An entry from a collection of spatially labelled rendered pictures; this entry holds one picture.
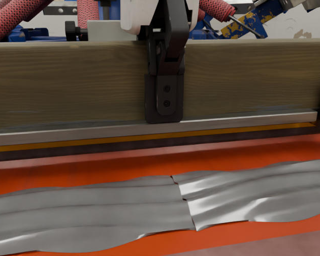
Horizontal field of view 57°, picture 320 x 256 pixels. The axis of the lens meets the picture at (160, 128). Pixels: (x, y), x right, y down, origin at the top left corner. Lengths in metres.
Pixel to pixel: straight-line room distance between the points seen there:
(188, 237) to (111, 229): 0.05
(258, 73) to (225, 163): 0.09
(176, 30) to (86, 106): 0.10
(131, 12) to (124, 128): 0.09
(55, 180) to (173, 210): 0.11
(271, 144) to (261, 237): 0.15
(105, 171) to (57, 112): 0.06
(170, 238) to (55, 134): 0.12
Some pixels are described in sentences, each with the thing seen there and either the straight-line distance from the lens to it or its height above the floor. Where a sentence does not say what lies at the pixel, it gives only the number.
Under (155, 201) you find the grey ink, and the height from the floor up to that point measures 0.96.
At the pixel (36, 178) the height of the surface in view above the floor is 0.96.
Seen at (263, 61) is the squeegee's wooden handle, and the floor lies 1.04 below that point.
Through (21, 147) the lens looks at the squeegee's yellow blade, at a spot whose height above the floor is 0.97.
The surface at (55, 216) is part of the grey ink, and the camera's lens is 0.20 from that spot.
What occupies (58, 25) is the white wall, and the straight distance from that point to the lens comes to 4.40.
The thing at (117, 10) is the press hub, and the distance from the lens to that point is 1.04.
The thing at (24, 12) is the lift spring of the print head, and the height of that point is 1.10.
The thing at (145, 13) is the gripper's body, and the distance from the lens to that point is 0.21.
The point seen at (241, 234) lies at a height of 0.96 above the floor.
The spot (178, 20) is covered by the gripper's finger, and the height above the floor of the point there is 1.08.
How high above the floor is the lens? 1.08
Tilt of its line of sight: 20 degrees down
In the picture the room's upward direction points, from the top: straight up
